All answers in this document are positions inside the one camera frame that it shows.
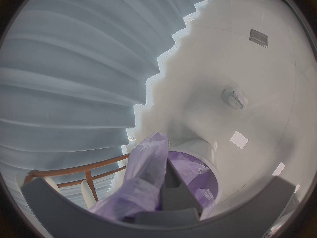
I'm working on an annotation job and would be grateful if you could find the white curtain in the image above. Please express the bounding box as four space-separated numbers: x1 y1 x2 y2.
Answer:
0 0 220 209

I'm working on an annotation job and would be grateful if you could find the wooden chair with cream cushion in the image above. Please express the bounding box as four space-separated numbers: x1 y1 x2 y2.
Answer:
16 153 131 210

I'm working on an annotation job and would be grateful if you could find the crumpled white paper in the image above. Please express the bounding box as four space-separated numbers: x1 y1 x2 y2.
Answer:
221 85 249 111

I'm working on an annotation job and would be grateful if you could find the white trash bin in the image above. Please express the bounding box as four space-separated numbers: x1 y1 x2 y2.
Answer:
166 139 223 206

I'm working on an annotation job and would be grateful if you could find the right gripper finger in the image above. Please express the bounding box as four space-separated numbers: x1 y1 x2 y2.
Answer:
158 157 204 223

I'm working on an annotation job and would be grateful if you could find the purple plastic bag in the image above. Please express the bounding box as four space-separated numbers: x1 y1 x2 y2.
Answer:
89 132 219 222

